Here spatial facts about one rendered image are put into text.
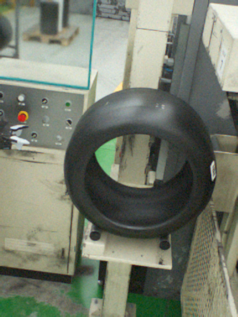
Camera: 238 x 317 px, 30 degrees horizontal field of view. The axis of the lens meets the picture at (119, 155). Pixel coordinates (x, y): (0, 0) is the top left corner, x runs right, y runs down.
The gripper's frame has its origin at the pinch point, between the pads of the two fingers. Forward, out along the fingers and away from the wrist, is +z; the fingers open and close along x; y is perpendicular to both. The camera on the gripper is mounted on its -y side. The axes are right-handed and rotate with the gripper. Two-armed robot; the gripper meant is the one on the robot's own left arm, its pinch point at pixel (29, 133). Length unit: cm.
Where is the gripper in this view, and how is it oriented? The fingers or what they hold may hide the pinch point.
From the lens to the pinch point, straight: 222.9
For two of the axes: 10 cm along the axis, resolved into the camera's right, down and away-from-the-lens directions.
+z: 9.7, 0.0, 2.3
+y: -1.3, 8.1, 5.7
